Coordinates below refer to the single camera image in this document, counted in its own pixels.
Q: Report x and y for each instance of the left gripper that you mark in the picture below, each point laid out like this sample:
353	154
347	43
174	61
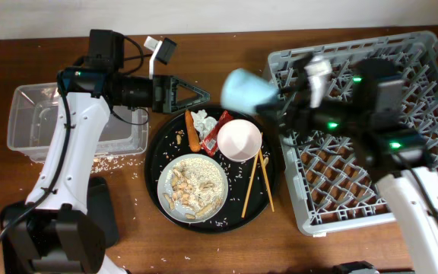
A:
171	105

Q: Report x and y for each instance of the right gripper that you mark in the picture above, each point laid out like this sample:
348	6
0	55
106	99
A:
300	109

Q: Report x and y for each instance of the light blue cup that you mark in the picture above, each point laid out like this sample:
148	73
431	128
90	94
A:
244	92

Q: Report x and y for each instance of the white tissue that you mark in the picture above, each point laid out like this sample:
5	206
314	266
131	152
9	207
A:
203	123

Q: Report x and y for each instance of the orange carrot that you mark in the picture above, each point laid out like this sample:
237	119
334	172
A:
191	132

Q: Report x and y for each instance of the pink bowl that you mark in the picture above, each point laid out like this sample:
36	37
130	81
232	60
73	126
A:
239	140

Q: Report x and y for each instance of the red snack wrapper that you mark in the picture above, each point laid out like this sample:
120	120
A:
209	143

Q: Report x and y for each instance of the wooden chopstick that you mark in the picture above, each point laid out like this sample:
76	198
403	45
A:
257	162
267	184

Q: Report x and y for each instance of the grey plate with rice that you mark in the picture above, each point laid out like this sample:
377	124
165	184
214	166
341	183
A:
192	189

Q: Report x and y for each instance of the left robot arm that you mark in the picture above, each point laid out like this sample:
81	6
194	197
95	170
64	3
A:
89	90

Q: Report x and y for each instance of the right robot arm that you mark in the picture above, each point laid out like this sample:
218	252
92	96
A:
394	155

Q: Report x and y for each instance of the grey dishwasher rack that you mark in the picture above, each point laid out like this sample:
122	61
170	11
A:
328	190

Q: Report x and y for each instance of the peanut on tray left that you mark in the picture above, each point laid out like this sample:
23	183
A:
179	137

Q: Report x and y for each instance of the round black tray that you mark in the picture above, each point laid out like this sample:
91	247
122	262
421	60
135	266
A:
163	149

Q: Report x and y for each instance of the black rectangular tray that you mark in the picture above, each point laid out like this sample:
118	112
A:
105	213

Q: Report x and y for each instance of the clear plastic bin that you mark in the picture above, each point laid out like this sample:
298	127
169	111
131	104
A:
34	113

